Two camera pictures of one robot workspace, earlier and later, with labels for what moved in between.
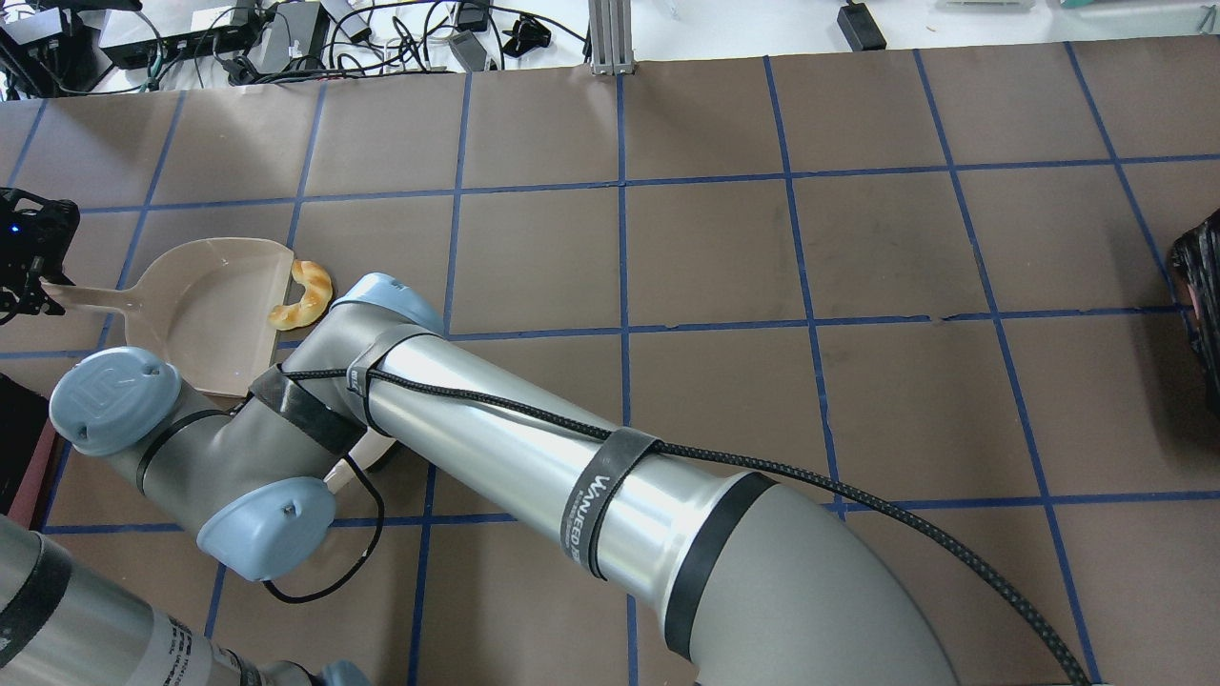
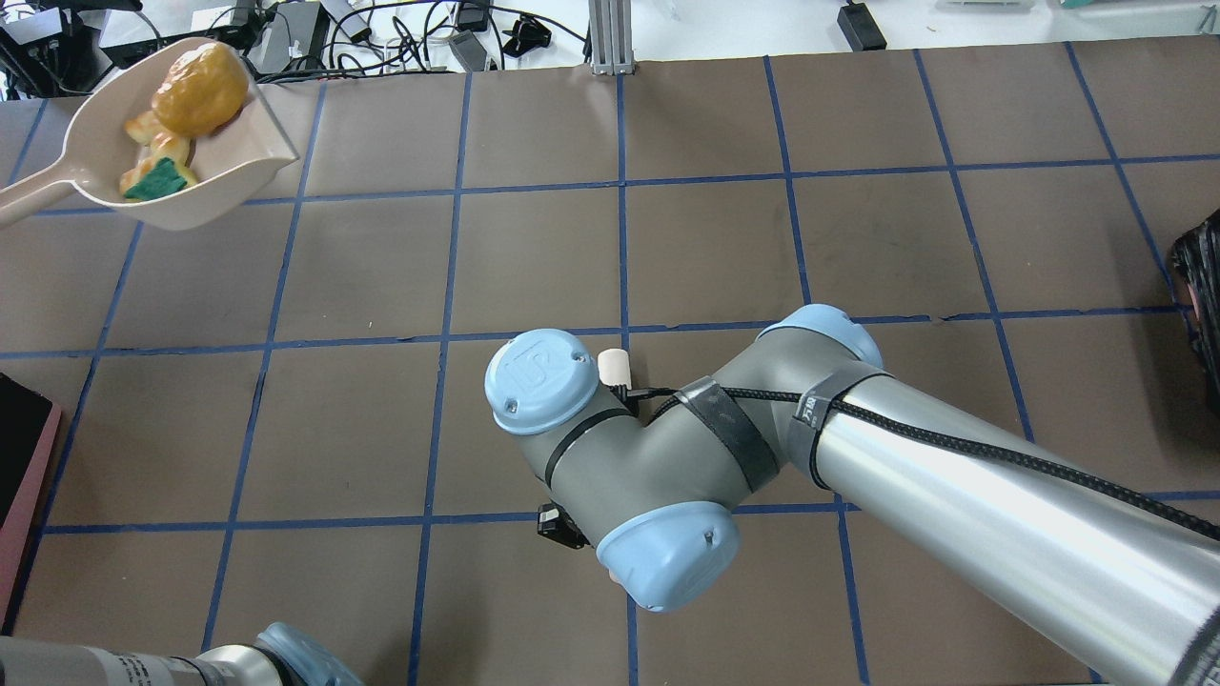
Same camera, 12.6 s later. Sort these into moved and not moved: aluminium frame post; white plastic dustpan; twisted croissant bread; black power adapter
Moved: white plastic dustpan; twisted croissant bread
Not moved: aluminium frame post; black power adapter
